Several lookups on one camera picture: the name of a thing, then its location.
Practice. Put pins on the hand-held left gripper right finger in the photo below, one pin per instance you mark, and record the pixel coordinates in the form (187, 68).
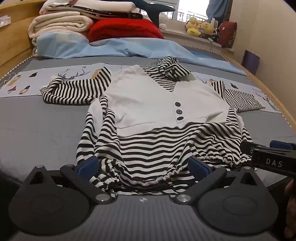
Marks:
(197, 165)

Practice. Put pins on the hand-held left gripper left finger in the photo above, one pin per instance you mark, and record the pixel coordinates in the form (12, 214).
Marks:
(89, 165)

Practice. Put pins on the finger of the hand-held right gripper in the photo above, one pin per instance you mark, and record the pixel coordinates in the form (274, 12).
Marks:
(281, 144)
(246, 149)

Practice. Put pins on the striped hooded shirt white vest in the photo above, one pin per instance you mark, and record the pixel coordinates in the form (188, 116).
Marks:
(143, 99)

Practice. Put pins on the person's right hand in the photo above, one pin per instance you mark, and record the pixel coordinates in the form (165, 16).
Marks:
(291, 190)

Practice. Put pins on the purple bag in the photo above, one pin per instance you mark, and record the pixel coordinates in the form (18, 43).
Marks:
(251, 61)

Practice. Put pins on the red patterned cushion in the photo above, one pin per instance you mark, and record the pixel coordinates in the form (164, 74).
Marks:
(227, 33)

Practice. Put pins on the dark striped plush toy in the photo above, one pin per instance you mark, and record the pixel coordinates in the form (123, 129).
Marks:
(214, 33)

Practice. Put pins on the light blue sheet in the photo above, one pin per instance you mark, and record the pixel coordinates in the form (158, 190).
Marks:
(129, 47)

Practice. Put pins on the yellow bear plush toy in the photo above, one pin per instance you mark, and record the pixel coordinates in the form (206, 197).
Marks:
(208, 27)

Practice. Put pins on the yellow duck plush toy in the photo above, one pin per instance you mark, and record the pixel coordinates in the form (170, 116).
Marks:
(193, 26)

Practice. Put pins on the red blanket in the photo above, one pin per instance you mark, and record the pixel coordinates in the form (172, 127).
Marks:
(124, 30)

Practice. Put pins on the blue curtain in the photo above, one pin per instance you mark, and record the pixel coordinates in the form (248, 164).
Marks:
(217, 9)

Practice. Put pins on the cream folded quilt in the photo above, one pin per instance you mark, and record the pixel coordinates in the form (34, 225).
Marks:
(57, 25)

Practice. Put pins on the window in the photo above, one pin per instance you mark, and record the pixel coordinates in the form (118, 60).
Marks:
(192, 11)

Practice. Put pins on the white plush toy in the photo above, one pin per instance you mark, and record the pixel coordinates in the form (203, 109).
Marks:
(163, 19)

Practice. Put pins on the navy patterned folded blanket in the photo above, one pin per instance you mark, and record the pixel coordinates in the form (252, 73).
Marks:
(133, 15)

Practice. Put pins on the white folded blanket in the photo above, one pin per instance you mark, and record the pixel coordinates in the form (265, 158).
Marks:
(99, 5)

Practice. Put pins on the dark blue shark plush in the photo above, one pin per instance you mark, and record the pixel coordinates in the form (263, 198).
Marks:
(152, 9)

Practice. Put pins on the white pink folded cloth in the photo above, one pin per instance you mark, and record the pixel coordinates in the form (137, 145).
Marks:
(54, 7)

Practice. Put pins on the tissue pack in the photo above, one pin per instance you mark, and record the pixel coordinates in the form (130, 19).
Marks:
(5, 21)

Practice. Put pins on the wooden bed frame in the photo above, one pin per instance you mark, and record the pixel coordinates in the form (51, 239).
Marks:
(13, 44)

